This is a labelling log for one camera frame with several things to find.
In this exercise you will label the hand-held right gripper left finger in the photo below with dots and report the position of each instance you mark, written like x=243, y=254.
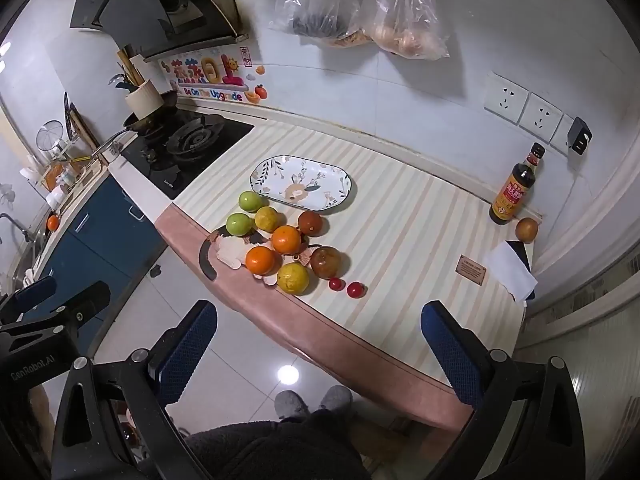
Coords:
x=190, y=350

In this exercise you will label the black range hood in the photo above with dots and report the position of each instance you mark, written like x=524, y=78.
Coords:
x=150, y=5

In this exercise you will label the green apple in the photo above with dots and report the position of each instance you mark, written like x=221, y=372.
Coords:
x=238, y=223
x=250, y=201

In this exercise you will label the dark sauce bottle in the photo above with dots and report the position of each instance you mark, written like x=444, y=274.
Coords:
x=510, y=195

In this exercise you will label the yellow-orange tangerine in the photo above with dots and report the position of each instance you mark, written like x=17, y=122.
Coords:
x=266, y=219

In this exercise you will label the metal mesh strainer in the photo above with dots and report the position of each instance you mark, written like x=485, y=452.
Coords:
x=50, y=136

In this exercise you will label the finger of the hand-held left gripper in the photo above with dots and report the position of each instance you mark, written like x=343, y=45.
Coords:
x=35, y=291
x=82, y=305

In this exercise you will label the grey slipper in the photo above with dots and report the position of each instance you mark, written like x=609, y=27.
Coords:
x=336, y=396
x=291, y=404

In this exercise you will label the brown mat label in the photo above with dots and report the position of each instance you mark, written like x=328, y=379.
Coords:
x=471, y=270

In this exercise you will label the white wall socket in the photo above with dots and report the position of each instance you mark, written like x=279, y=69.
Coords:
x=506, y=97
x=541, y=117

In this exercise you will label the red-brown apple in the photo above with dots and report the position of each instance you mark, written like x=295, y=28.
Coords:
x=325, y=262

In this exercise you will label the black gas stove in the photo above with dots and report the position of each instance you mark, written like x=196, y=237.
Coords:
x=195, y=145

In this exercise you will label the clear bag with tan contents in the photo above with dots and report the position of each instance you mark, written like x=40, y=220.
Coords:
x=405, y=25

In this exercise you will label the wooden kitchen utensils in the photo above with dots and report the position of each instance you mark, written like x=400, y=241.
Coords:
x=131, y=67

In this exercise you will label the clear bag with dark contents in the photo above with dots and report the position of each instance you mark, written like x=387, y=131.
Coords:
x=315, y=10

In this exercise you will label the small brown round fruit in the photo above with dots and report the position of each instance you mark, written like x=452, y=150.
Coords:
x=527, y=230

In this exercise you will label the black flat packet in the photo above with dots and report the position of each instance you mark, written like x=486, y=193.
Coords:
x=520, y=249

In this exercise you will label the small orange round item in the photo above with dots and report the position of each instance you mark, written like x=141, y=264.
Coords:
x=52, y=222

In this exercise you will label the colourful wall sticker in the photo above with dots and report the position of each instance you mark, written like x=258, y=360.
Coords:
x=215, y=77

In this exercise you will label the bright orange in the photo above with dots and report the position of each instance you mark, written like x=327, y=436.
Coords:
x=262, y=261
x=286, y=239

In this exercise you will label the metal faucet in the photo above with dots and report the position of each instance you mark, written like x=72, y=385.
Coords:
x=12, y=225

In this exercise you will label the dark reddish orange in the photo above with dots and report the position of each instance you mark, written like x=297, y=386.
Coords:
x=311, y=222

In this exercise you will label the striped cat print table mat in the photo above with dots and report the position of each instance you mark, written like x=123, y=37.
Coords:
x=410, y=260

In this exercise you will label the steel sink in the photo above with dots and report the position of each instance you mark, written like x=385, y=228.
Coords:
x=27, y=260

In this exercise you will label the person's left forearm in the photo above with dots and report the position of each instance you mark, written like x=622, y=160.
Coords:
x=40, y=420

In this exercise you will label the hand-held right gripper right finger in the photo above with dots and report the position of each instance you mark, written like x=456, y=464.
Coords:
x=450, y=355

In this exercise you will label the black plug adapter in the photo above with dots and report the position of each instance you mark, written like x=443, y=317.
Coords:
x=580, y=136

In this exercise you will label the white paper tissue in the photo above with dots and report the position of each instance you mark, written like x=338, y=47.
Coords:
x=510, y=270

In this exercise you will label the floral oval ceramic plate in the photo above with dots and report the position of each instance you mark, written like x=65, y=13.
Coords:
x=320, y=180

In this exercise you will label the large yellow citrus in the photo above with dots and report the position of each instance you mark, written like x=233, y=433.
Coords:
x=293, y=278

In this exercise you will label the beige utensil holder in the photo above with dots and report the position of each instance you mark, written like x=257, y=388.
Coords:
x=144, y=100

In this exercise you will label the red cherry tomato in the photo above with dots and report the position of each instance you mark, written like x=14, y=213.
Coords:
x=355, y=289
x=335, y=284

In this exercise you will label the person's dark fleece clothing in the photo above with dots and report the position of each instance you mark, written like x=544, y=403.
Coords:
x=270, y=447

